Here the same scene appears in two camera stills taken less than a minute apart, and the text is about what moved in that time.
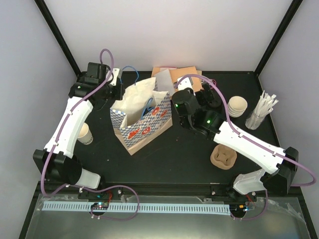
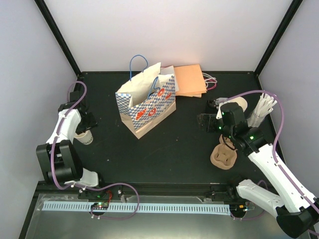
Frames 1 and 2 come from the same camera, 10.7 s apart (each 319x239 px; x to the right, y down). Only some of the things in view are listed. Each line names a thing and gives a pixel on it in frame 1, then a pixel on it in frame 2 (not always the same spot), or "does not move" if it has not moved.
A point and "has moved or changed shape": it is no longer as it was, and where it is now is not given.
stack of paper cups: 237,106 has moved or changed shape
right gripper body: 206,99 -> 211,127
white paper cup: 85,136 does not move
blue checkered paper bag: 143,115 has moved or changed shape
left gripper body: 117,95 -> 85,123
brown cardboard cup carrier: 223,157 does not move
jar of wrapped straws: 262,108 does not move
